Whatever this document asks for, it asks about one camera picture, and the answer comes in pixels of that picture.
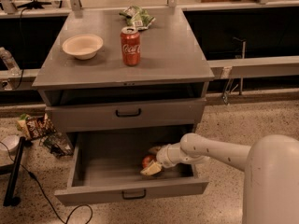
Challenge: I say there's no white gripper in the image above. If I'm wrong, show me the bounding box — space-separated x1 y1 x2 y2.
140 143 183 176

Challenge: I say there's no red apple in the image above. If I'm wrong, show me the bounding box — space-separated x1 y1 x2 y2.
142 154 156 168

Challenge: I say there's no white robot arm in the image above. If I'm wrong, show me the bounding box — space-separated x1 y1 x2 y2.
141 133 299 224

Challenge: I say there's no open grey lower drawer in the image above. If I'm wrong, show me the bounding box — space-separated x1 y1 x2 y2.
55 125 208 205

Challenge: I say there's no grey drawer cabinet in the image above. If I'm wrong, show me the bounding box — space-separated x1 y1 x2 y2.
32 7 216 134

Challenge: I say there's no closed grey drawer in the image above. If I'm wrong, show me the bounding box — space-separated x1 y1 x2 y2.
46 98 206 133

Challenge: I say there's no dark snack bag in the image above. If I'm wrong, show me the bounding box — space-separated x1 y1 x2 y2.
41 133 73 158

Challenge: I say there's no red coca-cola can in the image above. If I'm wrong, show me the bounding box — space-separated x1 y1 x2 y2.
121 27 140 66

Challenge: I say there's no brown snack bag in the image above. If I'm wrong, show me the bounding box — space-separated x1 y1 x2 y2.
16 114 56 140

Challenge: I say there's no white paper bowl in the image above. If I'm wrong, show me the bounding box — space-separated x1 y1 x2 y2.
62 35 104 60

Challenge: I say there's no green chip bag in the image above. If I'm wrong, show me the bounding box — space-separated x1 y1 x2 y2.
120 6 155 31

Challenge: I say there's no white round floor object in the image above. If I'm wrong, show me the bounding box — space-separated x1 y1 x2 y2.
0 135 20 153

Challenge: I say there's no black stand leg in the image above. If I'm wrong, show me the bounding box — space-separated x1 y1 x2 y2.
3 137 25 206

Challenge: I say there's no clear plastic bottle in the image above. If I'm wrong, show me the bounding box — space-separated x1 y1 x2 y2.
0 47 21 77

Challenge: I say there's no black floor cable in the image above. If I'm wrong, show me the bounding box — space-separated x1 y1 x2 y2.
0 140 94 224

